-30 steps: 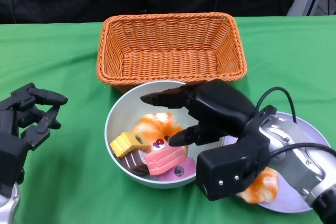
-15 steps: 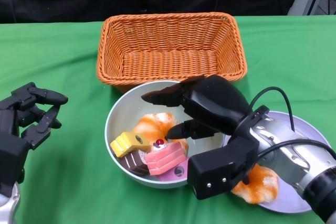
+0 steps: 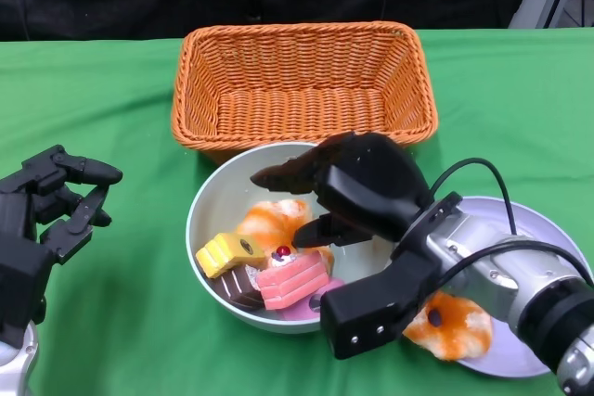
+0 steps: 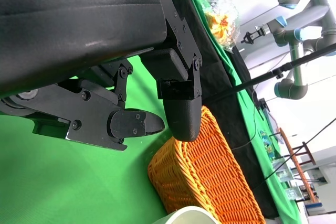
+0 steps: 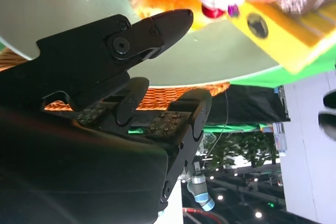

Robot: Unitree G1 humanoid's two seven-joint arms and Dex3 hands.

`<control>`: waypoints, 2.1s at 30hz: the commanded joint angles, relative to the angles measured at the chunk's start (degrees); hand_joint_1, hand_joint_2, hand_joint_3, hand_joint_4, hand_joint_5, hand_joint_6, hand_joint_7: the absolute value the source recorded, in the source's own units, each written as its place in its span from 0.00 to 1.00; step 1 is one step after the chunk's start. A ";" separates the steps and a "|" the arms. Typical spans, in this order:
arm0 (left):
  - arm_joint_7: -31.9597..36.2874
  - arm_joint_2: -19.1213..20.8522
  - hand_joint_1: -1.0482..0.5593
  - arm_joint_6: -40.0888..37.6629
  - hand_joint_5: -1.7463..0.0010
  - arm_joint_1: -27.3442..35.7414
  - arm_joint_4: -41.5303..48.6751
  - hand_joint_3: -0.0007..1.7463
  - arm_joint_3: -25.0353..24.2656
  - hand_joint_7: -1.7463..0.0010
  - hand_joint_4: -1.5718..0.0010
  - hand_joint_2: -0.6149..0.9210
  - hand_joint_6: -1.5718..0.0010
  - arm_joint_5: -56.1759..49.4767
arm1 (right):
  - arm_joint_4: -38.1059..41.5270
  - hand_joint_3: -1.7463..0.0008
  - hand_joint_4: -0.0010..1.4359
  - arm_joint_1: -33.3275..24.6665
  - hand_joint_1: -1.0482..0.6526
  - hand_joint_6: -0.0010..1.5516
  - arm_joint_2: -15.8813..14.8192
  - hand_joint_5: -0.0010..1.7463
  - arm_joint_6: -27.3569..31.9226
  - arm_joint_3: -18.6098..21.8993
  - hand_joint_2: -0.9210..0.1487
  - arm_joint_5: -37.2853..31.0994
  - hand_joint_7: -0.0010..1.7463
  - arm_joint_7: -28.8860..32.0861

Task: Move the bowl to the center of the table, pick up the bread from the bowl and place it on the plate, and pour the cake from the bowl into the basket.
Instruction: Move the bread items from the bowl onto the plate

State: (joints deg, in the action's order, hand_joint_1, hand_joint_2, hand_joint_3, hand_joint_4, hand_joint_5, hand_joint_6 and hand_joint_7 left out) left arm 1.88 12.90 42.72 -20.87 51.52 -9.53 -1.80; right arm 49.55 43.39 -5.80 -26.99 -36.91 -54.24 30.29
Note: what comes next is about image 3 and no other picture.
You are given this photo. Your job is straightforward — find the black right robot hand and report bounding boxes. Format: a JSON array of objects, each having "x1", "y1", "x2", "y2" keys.
[{"x1": 250, "y1": 131, "x2": 440, "y2": 360}]

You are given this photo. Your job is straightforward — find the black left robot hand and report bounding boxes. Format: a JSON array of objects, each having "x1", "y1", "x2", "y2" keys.
[{"x1": 0, "y1": 144, "x2": 124, "y2": 349}]

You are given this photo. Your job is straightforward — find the orange swirl ring bread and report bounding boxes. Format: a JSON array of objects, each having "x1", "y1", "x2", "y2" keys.
[
  {"x1": 236, "y1": 199, "x2": 335, "y2": 276},
  {"x1": 402, "y1": 291, "x2": 493, "y2": 363}
]

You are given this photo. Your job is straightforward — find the pale green bowl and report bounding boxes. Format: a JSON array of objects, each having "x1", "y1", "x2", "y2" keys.
[{"x1": 185, "y1": 141, "x2": 400, "y2": 335}]

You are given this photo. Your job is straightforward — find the orange wicker basket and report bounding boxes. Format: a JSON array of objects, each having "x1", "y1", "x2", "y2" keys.
[{"x1": 170, "y1": 20, "x2": 440, "y2": 165}]

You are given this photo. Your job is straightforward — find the salmon block cake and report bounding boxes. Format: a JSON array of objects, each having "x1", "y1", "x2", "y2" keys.
[{"x1": 256, "y1": 254, "x2": 330, "y2": 312}]

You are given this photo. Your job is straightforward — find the pink layered cake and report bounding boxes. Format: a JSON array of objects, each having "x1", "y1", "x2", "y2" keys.
[{"x1": 282, "y1": 277, "x2": 347, "y2": 322}]

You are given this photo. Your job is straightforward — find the yellow layered cake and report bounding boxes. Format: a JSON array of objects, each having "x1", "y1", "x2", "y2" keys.
[{"x1": 195, "y1": 232, "x2": 265, "y2": 279}]

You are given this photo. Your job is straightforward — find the chocolate layered cake with cherry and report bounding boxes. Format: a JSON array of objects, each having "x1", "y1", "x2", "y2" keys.
[{"x1": 213, "y1": 264, "x2": 265, "y2": 312}]

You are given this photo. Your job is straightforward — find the lavender plate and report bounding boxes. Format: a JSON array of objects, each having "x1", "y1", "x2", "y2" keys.
[{"x1": 403, "y1": 196, "x2": 594, "y2": 378}]

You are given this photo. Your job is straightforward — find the green tablecloth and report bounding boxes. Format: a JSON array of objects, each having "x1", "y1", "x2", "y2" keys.
[{"x1": 0, "y1": 27, "x2": 594, "y2": 396}]

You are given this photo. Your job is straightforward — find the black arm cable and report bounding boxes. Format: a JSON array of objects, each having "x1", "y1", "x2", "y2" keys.
[{"x1": 429, "y1": 158, "x2": 594, "y2": 288}]

